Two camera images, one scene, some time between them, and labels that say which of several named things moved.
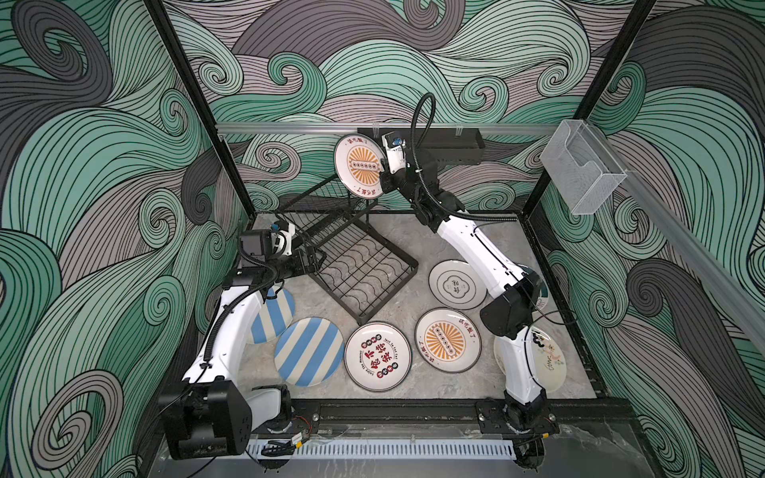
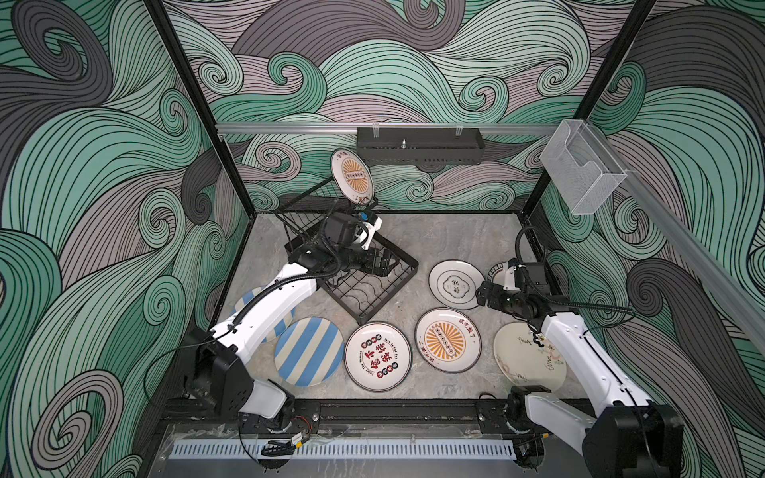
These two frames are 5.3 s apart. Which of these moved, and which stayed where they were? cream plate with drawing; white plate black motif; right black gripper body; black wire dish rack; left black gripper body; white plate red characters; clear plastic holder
Moved: left black gripper body; right black gripper body
Stayed: cream plate with drawing; clear plastic holder; white plate red characters; black wire dish rack; white plate black motif
